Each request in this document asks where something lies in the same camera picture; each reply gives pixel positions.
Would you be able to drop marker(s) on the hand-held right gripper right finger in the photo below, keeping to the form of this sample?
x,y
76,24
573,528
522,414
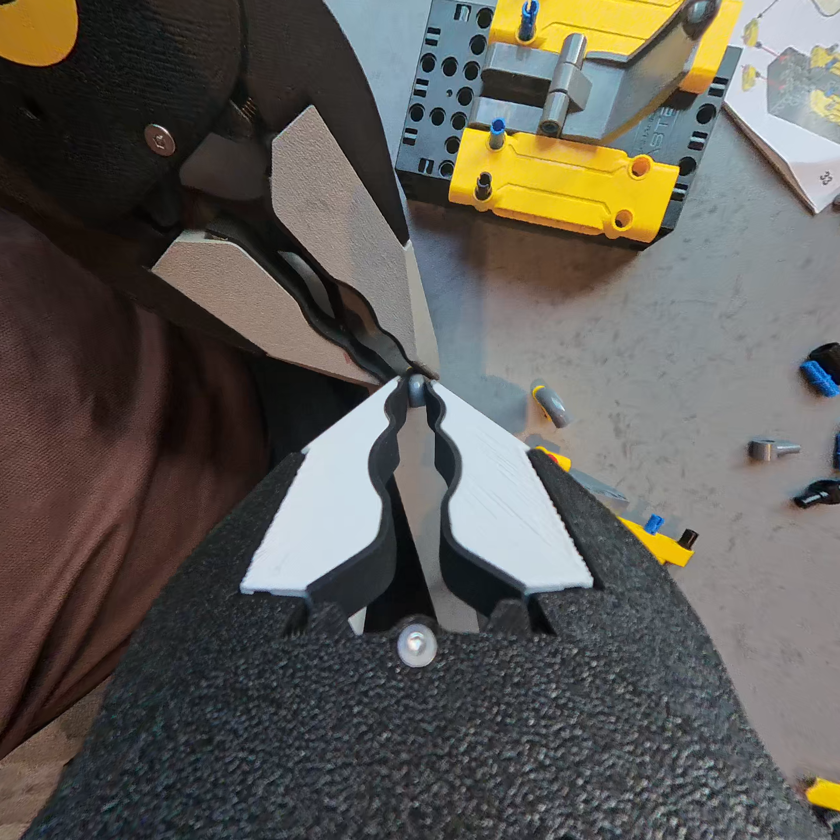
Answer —
x,y
512,518

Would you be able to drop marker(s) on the grey desk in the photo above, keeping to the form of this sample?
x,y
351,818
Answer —
x,y
590,341

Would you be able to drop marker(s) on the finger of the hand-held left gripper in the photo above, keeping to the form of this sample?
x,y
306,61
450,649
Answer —
x,y
249,295
341,210

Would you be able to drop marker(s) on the black base yellow panel assembly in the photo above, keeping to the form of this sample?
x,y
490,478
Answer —
x,y
564,177

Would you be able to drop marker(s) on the black pin connector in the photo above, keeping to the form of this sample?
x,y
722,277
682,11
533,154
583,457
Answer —
x,y
817,493

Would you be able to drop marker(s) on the yellow wedge panel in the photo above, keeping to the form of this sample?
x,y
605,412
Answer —
x,y
823,794

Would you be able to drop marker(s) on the yellow panel vehicle assembly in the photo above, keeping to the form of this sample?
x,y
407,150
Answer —
x,y
663,548

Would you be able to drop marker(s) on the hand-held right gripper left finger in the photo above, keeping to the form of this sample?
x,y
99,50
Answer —
x,y
321,512

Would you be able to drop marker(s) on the small grey pin piece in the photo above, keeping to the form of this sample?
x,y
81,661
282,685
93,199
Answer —
x,y
771,449

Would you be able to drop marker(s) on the open instruction booklet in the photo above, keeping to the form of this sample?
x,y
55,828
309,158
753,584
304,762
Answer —
x,y
787,98

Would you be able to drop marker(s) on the black and blue connector piece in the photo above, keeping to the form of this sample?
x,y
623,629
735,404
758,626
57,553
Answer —
x,y
820,374

